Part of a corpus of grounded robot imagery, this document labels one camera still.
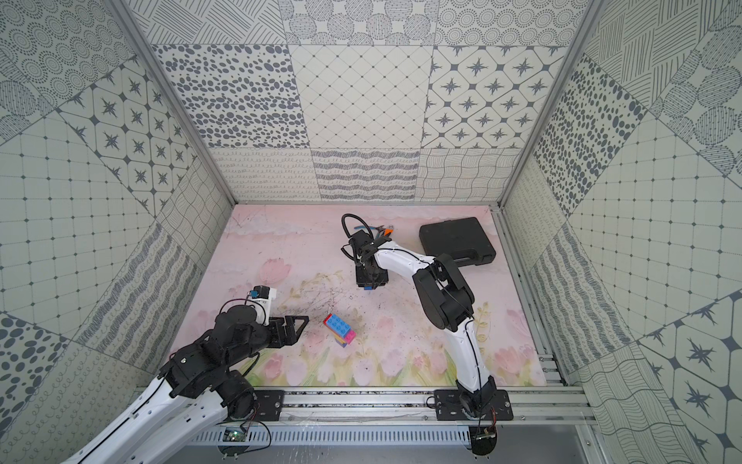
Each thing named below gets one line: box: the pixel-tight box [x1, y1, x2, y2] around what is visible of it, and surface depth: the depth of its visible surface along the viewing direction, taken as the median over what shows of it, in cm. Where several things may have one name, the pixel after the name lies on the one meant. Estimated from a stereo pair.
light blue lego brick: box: [326, 314, 352, 338], surface depth 76 cm
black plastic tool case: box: [419, 216, 497, 266], surface depth 107 cm
